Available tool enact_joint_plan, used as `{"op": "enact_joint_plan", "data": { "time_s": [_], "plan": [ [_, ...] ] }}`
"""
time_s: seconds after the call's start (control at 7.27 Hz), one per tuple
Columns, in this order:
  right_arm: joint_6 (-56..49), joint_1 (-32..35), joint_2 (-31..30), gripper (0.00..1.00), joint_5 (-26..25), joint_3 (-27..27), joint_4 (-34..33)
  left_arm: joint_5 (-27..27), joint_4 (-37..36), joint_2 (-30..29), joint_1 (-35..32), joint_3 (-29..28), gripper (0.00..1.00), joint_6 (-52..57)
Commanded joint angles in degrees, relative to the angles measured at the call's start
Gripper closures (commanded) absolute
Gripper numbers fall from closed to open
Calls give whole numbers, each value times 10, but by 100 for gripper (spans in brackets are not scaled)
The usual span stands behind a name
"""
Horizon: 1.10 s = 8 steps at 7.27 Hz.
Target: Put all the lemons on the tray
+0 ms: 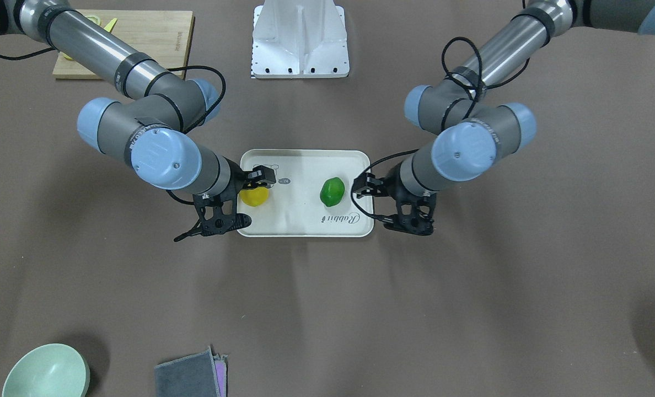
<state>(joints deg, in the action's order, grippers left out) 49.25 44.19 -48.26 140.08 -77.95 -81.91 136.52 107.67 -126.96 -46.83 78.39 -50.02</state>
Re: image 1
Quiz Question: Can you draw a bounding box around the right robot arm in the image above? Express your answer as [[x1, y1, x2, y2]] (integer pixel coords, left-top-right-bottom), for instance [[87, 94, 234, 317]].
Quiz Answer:
[[0, 1, 276, 198]]

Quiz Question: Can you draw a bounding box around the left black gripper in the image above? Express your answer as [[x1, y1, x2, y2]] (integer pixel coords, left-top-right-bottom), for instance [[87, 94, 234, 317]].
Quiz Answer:
[[352, 163, 411, 202]]

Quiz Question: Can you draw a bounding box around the yellow plastic knife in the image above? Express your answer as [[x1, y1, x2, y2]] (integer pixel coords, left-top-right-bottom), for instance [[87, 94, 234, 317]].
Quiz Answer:
[[104, 18, 118, 32]]

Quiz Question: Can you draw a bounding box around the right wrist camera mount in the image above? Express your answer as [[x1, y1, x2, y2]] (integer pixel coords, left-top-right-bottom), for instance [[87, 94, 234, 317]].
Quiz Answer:
[[173, 192, 252, 242]]

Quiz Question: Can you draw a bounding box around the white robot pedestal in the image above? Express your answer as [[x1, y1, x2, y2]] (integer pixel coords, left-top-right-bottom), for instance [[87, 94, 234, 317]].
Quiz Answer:
[[250, 1, 350, 79]]

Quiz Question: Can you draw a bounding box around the grey folded cloth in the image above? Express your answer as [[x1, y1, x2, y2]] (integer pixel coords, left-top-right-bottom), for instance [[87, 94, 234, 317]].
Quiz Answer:
[[154, 347, 228, 396]]

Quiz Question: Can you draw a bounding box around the cream rabbit tray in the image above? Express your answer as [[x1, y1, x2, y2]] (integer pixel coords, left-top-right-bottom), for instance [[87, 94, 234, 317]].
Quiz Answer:
[[238, 149, 374, 237]]

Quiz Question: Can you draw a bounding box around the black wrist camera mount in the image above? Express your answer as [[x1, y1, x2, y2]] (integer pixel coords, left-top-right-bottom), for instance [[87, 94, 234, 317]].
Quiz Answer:
[[381, 192, 437, 236]]

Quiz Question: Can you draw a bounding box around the yellow lemon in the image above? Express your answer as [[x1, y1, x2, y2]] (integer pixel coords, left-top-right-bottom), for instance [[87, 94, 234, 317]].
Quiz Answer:
[[239, 187, 270, 207]]

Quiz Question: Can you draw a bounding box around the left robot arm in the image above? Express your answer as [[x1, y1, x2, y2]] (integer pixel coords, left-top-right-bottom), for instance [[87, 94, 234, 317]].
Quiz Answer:
[[352, 1, 655, 202]]

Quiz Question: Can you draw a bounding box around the wooden cutting board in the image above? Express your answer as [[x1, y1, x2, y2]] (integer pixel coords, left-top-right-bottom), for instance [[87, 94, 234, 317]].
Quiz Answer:
[[79, 8, 195, 68]]

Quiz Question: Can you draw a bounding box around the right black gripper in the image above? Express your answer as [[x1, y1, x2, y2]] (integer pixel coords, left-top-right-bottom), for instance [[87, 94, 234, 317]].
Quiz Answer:
[[220, 160, 277, 202]]

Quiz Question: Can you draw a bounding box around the green lime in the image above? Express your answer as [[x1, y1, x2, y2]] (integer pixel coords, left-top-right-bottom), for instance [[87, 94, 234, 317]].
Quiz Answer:
[[319, 178, 345, 208]]

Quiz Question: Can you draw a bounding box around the mint green bowl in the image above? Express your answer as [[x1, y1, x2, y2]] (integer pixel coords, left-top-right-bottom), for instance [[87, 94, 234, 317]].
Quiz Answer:
[[1, 344, 91, 396]]

